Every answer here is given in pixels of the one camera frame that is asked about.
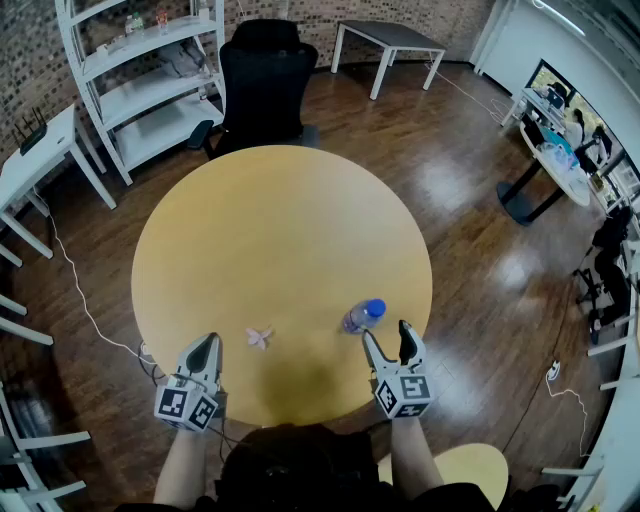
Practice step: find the white frame table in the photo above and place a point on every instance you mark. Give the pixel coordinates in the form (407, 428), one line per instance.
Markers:
(10, 256)
(25, 332)

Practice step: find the white table dark top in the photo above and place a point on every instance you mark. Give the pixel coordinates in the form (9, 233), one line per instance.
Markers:
(390, 35)

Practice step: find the person's left forearm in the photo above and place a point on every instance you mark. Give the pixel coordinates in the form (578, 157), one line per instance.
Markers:
(180, 465)

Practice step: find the large round yellow table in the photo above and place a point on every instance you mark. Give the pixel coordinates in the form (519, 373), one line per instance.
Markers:
(280, 240)

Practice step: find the person's black clothing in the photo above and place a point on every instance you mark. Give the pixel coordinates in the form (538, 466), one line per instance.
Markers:
(300, 465)

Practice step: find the black mesh office chair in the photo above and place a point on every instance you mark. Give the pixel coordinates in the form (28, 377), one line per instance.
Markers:
(265, 80)

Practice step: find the plastic bottle with blue cap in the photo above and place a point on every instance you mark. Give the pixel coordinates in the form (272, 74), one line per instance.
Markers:
(362, 316)

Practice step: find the black swivel chair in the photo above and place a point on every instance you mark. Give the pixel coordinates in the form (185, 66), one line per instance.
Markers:
(612, 280)

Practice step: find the white table frame legs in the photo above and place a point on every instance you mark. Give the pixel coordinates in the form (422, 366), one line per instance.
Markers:
(610, 346)

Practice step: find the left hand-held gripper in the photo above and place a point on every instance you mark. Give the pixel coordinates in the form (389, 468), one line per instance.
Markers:
(187, 402)

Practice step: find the white power strip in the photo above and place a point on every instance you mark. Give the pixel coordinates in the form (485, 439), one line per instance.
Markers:
(553, 371)

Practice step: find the red drink bottle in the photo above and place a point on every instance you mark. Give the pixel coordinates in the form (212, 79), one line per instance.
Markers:
(162, 21)

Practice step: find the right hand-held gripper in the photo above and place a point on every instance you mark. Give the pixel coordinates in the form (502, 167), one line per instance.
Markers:
(405, 392)

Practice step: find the small round wooden side table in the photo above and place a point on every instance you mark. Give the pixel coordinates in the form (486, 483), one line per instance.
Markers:
(475, 470)

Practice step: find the black router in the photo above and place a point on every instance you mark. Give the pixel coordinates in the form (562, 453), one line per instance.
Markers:
(32, 140)

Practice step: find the small pink flower object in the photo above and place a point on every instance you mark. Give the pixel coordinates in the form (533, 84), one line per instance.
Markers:
(257, 338)

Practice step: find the white desk with laptop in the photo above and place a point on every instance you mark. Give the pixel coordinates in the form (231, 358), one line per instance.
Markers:
(535, 107)

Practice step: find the green-capped bottle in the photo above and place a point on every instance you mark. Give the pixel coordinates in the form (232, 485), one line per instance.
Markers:
(134, 25)

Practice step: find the white metal shelf unit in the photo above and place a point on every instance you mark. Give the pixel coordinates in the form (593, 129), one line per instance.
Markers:
(150, 42)

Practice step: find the person's right forearm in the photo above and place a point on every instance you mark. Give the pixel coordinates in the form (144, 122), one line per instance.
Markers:
(412, 455)

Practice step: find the white oval table black base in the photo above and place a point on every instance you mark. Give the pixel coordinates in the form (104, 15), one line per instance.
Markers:
(575, 187)

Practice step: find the white side table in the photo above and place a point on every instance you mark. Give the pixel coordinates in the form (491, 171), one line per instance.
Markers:
(45, 150)

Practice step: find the clear plastic bags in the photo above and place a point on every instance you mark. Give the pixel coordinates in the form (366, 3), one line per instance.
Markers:
(556, 155)

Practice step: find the glass partition window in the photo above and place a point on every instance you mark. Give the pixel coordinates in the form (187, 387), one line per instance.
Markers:
(545, 75)

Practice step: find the grey bag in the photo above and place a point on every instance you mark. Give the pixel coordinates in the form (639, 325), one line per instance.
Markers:
(182, 60)

